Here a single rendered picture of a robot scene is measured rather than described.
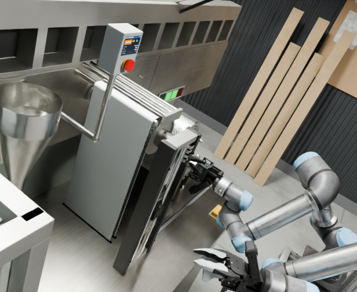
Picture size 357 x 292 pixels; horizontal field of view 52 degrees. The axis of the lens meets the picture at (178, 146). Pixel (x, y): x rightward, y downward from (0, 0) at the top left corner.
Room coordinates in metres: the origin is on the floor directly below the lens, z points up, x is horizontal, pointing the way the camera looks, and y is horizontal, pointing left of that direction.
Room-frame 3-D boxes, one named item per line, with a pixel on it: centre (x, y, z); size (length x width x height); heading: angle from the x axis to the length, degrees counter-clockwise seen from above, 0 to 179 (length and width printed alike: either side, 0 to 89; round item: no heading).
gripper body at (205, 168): (1.31, -0.16, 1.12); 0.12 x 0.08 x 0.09; 69
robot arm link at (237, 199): (1.25, -0.31, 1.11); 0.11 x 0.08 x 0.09; 69
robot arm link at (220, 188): (1.28, -0.23, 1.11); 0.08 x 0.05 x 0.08; 159
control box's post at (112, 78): (0.79, 0.21, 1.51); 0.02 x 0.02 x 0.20
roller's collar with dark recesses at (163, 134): (1.05, 0.04, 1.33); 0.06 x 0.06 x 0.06; 69
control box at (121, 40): (0.79, 0.20, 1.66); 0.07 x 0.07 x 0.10; 70
